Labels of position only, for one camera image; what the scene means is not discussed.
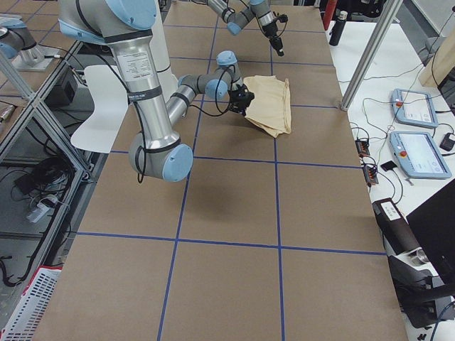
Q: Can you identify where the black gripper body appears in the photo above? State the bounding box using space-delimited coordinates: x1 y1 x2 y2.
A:
262 21 279 39
229 90 249 113

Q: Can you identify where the beige long sleeve shirt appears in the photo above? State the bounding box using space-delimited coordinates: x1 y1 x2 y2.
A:
243 75 291 138

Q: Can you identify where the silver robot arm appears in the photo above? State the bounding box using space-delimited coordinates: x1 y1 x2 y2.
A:
194 0 289 57
59 1 255 182

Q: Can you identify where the black water bottle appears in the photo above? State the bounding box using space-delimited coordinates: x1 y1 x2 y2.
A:
329 11 348 46

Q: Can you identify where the red cylinder bottle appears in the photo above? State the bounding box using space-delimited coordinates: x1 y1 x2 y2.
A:
323 0 338 31

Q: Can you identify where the white plastic chair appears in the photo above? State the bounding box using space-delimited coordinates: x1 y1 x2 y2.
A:
70 65 128 153

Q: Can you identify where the upper blue teach pendant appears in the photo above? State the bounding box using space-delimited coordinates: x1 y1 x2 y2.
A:
390 88 439 129

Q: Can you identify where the blue teach pendant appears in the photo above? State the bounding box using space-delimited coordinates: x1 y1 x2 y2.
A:
390 88 439 129
389 131 452 180

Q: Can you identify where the lower blue teach pendant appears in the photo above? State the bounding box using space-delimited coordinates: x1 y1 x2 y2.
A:
389 131 452 180

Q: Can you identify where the black computer mouse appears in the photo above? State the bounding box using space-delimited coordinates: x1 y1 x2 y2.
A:
439 133 455 151

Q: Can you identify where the black box with label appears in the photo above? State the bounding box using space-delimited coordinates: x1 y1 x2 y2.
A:
372 198 421 255

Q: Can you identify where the black monitor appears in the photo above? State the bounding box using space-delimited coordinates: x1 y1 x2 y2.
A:
407 181 454 283

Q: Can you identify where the white perforated plastic basket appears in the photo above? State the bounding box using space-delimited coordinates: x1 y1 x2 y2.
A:
1 266 62 340

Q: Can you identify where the wrist black camera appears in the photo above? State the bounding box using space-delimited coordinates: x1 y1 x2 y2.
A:
235 84 255 109
274 12 289 23

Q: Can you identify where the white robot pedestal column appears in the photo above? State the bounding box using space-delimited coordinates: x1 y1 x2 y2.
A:
150 0 178 101

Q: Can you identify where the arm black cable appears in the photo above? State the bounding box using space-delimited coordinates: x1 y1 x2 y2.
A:
60 49 239 184

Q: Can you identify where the aluminium frame post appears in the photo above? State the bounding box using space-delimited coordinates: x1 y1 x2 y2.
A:
340 0 403 111

